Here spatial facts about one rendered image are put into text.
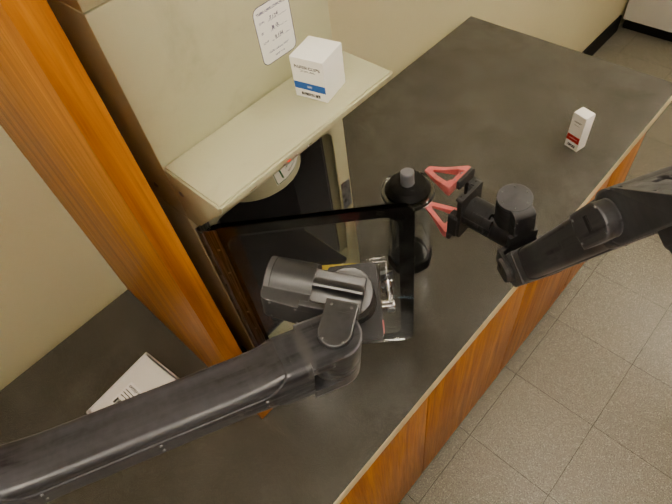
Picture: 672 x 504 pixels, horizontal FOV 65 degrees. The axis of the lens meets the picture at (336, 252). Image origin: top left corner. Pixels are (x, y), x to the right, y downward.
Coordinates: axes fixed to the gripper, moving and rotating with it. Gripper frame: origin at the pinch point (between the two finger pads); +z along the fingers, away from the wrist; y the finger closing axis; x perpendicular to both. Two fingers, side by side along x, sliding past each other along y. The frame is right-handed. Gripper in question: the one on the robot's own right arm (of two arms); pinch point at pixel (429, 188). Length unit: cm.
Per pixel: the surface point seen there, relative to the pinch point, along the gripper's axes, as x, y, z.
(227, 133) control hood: 31.6, 31.2, 9.9
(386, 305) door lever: 25.6, 0.9, -10.4
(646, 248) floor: -120, -121, -30
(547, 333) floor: -57, -121, -19
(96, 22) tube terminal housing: 40, 50, 12
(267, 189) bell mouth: 25.9, 13.1, 14.2
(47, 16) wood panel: 46, 57, 3
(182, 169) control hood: 39, 31, 9
